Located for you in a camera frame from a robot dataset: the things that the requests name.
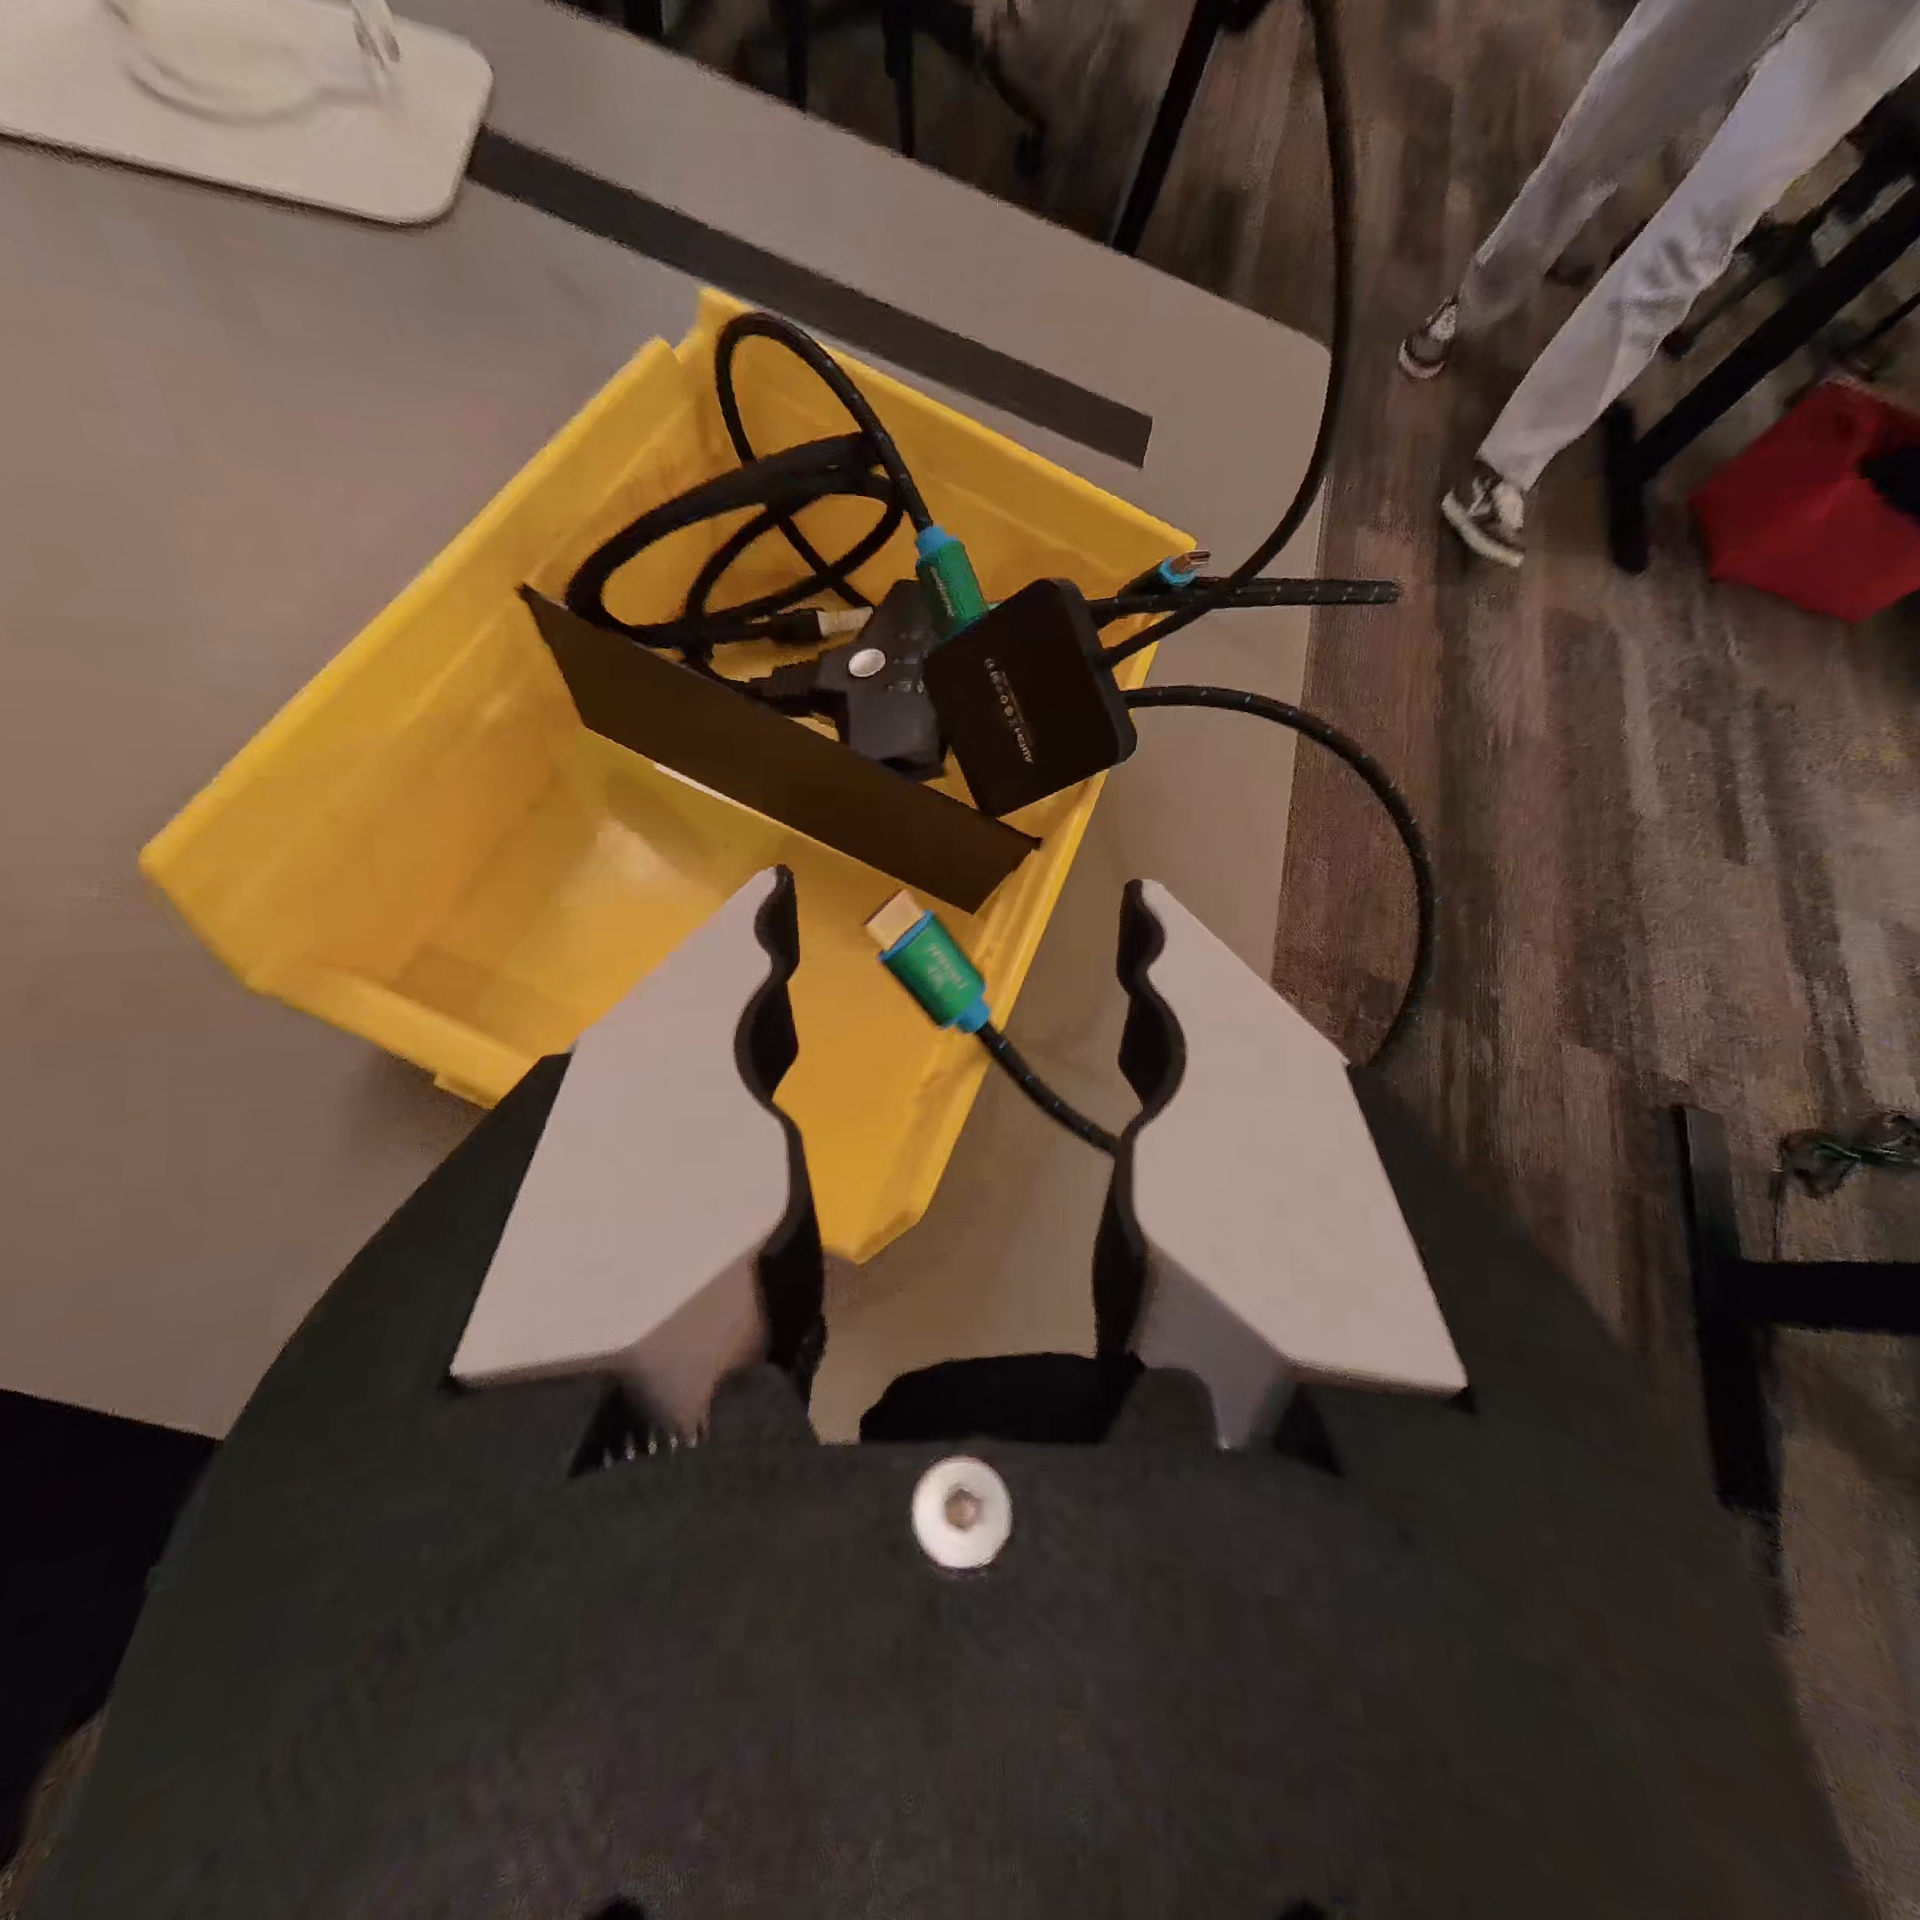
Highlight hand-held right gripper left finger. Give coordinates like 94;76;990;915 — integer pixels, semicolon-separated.
449;866;826;1389

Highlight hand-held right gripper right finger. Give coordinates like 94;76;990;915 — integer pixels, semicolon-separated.
1091;878;1470;1452

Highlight yellow plastic bin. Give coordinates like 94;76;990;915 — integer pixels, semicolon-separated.
139;289;1199;1266

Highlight black hdmi switch box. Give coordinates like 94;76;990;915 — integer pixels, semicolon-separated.
808;577;958;777

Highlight thin black switch cable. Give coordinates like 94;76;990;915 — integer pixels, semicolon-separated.
565;434;902;711

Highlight smooth black adapter cable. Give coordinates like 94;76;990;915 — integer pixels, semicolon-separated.
1101;0;1363;627

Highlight red storage bin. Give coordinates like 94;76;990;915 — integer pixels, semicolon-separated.
1691;380;1920;627

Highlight white stand with wooden board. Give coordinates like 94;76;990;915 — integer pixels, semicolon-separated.
0;0;495;230

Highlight black metal floor frame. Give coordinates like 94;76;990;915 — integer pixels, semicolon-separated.
1669;1101;1920;1521

